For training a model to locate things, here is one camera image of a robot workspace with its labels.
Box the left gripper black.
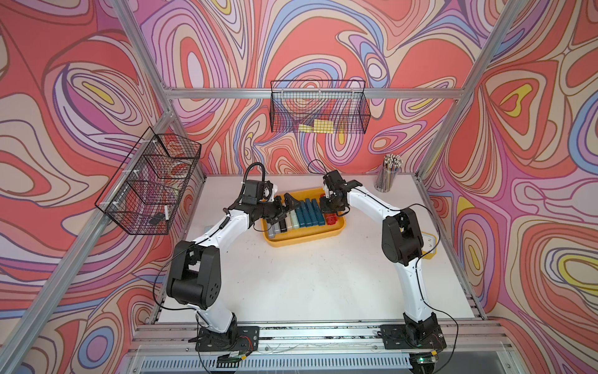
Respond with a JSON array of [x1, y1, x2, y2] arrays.
[[254, 193, 300, 225]]

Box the teal pliers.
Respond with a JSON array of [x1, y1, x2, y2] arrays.
[[294, 204, 307, 228], [305, 199, 319, 226], [300, 200, 313, 228], [311, 199, 326, 226]]

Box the light green pliers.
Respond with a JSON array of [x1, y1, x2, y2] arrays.
[[289, 210, 301, 230]]

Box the yellow plastic storage tray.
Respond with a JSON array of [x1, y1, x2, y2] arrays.
[[261, 188, 345, 247]]

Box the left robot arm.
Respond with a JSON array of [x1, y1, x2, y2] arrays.
[[166, 180, 300, 335]]

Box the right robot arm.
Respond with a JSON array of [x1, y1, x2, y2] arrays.
[[320, 170, 439, 346]]

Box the pencil holder cup with pencils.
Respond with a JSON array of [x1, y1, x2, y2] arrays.
[[375, 154, 403, 193]]

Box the yellow item in back basket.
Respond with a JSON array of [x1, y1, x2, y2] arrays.
[[297, 119, 335, 134]]

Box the yellow alarm clock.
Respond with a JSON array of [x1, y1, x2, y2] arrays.
[[422, 232, 439, 260]]

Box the black wire basket back wall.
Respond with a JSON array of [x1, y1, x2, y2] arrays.
[[269, 78, 372, 134]]

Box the black wire basket wall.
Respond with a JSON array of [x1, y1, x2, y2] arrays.
[[95, 128, 202, 235], [269, 78, 372, 134]]

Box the black wire basket left wall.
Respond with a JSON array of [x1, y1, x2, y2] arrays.
[[95, 128, 202, 235]]

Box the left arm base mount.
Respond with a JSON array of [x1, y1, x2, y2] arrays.
[[194, 326, 260, 353]]

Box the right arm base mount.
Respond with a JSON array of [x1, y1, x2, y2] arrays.
[[377, 324, 447, 352]]

